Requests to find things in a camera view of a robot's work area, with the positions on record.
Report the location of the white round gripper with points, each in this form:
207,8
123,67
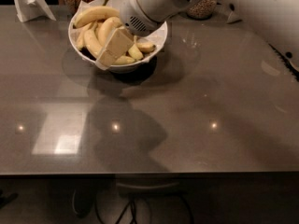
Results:
135,20

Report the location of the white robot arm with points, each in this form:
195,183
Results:
276,21

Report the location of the right centre yellow banana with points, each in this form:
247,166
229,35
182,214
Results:
135,52

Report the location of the curved middle yellow banana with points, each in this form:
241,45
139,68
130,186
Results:
105,29

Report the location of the small right yellow banana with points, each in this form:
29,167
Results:
146,47

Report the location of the white ceramic bowl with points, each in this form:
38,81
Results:
124,66

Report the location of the long front yellow banana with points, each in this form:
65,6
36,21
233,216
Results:
95,47

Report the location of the top yellow banana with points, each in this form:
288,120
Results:
97,13

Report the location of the left thin yellow banana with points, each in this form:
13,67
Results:
80,43

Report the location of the right glass jar of grains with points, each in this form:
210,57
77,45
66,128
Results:
202,10

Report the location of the left white card stand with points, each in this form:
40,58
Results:
31,9

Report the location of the white card stand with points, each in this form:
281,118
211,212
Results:
31,9
232,18

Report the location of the right white card stand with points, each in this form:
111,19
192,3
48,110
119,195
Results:
232,18

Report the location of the dark shoe under table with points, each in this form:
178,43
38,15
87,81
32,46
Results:
83,199

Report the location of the grey table base plate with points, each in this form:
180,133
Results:
138,184

